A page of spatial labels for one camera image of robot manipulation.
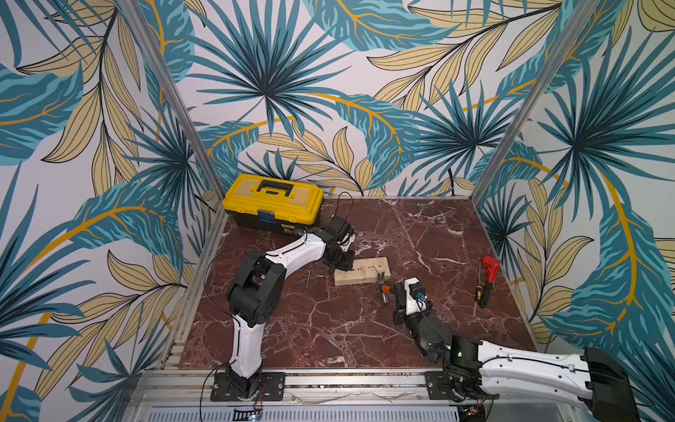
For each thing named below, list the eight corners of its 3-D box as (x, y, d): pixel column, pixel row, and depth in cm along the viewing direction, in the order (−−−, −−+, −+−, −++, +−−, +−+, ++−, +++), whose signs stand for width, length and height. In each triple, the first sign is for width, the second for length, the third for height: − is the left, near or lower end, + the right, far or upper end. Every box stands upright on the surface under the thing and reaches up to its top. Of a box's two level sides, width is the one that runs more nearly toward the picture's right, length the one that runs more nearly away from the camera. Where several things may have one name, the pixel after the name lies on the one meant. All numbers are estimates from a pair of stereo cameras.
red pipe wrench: (489, 282, 97) (491, 280, 95) (482, 258, 103) (484, 255, 102) (503, 283, 97) (506, 281, 95) (495, 259, 103) (497, 257, 101)
